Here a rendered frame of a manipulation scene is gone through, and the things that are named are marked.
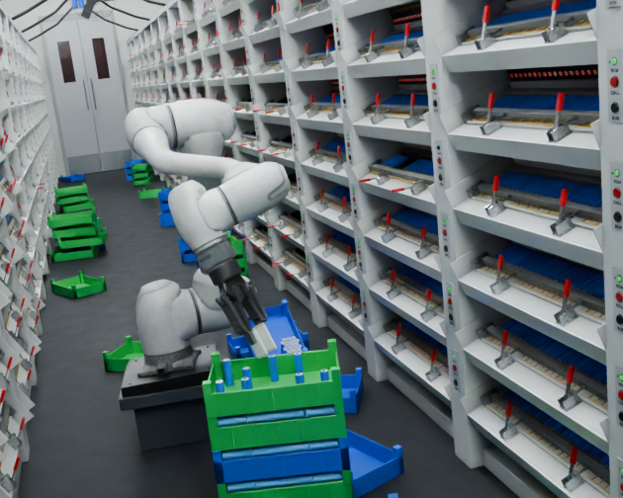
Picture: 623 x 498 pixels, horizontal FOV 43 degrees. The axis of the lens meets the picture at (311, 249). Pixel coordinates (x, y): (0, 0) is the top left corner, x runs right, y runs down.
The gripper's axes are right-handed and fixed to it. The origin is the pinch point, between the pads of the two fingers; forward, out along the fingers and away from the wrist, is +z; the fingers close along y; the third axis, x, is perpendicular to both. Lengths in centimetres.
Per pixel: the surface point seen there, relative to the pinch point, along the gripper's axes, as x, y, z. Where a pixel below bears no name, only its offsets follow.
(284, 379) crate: -0.2, -1.0, 10.8
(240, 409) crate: 0.3, 17.6, 10.2
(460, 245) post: 37, -44, 3
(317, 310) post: -78, -140, 10
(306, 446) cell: 5.7, 10.3, 24.5
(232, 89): -127, -239, -119
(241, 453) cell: -5.5, 17.5, 19.2
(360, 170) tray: -3, -92, -30
